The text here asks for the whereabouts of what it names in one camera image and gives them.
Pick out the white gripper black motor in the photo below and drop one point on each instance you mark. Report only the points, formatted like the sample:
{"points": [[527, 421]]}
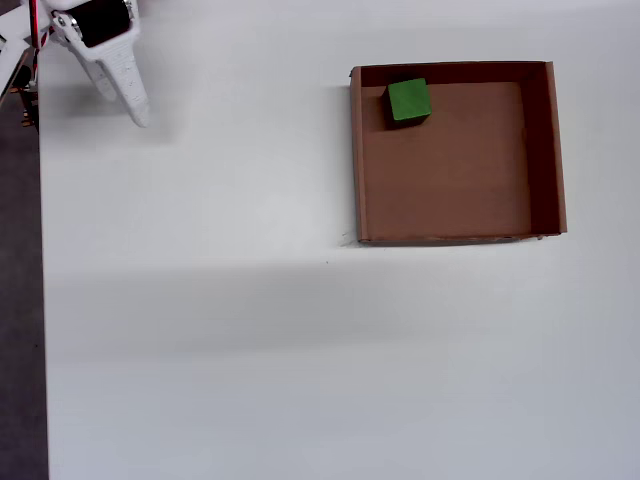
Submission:
{"points": [[100, 26]]}

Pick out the green cube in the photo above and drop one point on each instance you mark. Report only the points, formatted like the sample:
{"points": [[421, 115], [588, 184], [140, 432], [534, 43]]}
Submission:
{"points": [[409, 100]]}

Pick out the brown cardboard box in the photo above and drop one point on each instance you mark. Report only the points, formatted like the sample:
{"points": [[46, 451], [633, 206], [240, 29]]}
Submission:
{"points": [[450, 175]]}

